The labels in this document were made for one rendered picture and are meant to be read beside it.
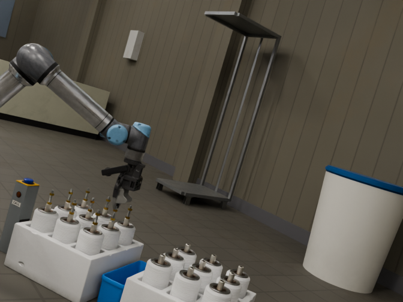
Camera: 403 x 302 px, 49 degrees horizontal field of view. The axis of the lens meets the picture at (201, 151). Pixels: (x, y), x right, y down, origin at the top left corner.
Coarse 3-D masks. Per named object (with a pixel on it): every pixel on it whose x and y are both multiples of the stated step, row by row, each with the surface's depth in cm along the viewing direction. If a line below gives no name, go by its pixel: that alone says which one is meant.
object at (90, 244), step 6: (84, 234) 167; (90, 234) 167; (102, 234) 171; (78, 240) 169; (84, 240) 167; (90, 240) 167; (96, 240) 168; (102, 240) 171; (78, 246) 168; (84, 246) 167; (90, 246) 167; (96, 246) 169; (84, 252) 167; (90, 252) 168; (96, 252) 169
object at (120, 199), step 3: (120, 189) 178; (123, 189) 178; (120, 192) 178; (123, 192) 178; (117, 195) 178; (120, 195) 178; (123, 195) 178; (114, 198) 178; (117, 198) 178; (120, 198) 178; (123, 198) 178; (126, 198) 178; (114, 201) 178; (117, 201) 178; (120, 201) 178; (123, 201) 178; (126, 201) 177; (114, 204) 178; (114, 207) 179
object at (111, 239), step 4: (100, 228) 179; (104, 232) 178; (108, 232) 178; (112, 232) 178; (116, 232) 180; (120, 232) 182; (104, 236) 178; (108, 236) 178; (112, 236) 178; (116, 236) 180; (104, 240) 178; (108, 240) 178; (112, 240) 179; (116, 240) 181; (104, 244) 178; (108, 244) 178; (112, 244) 179; (116, 244) 182; (104, 248) 178; (108, 248) 179; (112, 248) 180
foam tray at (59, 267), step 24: (24, 240) 174; (48, 240) 170; (24, 264) 175; (48, 264) 169; (72, 264) 165; (96, 264) 166; (120, 264) 183; (48, 288) 169; (72, 288) 165; (96, 288) 171
